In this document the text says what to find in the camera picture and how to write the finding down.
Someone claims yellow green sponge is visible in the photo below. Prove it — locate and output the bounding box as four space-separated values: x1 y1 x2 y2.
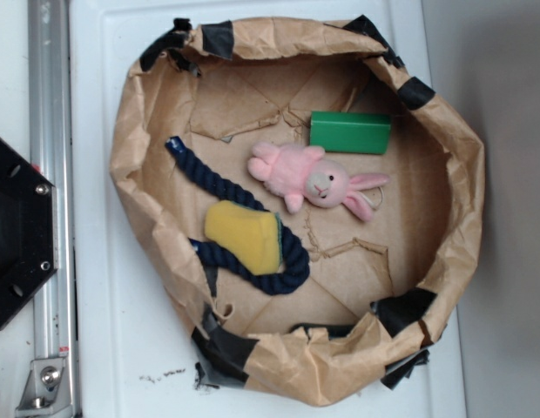
204 200 282 275

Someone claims pink plush bunny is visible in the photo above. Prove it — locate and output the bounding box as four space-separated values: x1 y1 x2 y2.
247 142 389 222

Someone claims green rectangular block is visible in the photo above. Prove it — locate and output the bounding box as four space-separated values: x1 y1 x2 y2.
310 111 392 155

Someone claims brown paper bag bin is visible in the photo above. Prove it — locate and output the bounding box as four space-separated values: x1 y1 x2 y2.
110 17 485 407

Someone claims white tray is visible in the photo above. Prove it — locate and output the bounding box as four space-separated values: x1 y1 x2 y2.
69 1 467 417

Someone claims dark blue rope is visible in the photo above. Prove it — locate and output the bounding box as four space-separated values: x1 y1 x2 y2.
165 135 311 297

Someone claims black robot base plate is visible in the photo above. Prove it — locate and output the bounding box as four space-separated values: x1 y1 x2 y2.
0 138 57 331

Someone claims aluminium extrusion rail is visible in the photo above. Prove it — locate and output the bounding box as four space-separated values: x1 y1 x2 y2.
28 1 82 417

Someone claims metal corner bracket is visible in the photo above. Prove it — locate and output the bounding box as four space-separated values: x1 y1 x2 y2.
15 357 73 417

